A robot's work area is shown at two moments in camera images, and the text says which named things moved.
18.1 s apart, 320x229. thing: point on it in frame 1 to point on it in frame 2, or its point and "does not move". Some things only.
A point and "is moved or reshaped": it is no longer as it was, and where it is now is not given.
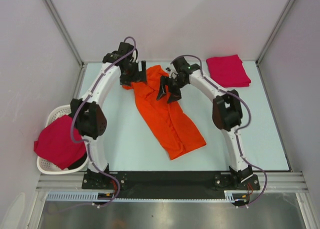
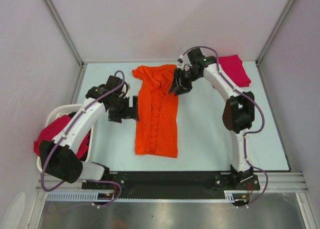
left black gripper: (139, 76) to (129, 112)
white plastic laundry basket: (45, 166) does not move
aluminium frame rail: (274, 182) does not move
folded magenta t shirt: (228, 71) does not move
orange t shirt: (173, 124) is moved or reshaped
